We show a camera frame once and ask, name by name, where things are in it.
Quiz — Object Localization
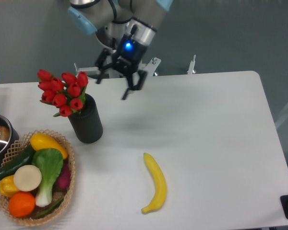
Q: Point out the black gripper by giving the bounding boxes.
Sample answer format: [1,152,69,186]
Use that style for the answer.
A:
[94,34,149,101]

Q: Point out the red tulip bouquet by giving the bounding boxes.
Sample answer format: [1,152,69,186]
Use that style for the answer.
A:
[37,69,88,117]

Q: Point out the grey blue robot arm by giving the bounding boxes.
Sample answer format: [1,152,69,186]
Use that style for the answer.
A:
[67,0,173,100]

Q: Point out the dark grey ribbed vase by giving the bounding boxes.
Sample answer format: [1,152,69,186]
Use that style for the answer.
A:
[68,93,103,144]

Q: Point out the yellow squash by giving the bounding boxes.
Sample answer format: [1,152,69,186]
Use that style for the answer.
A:
[30,133,68,159]

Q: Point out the green bok choy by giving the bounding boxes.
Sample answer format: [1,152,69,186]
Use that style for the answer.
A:
[32,148,63,207]

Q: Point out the yellow banana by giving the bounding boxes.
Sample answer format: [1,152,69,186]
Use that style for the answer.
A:
[141,153,168,214]

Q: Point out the green cucumber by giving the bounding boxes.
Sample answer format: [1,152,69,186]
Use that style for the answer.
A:
[0,144,36,180]

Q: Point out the woven wicker basket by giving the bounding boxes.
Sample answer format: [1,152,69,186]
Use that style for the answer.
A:
[0,129,75,226]

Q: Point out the white round radish slice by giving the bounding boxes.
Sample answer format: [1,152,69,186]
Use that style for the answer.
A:
[13,165,42,192]

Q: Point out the green chili pepper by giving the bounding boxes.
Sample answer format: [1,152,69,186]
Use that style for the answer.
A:
[32,196,64,219]

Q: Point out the yellow bell pepper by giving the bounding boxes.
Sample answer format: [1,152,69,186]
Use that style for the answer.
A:
[0,175,20,197]

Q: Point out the orange fruit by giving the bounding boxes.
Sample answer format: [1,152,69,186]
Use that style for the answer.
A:
[8,191,36,218]

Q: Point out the metal table clamp bracket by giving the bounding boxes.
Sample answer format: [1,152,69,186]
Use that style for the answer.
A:
[187,54,197,75]

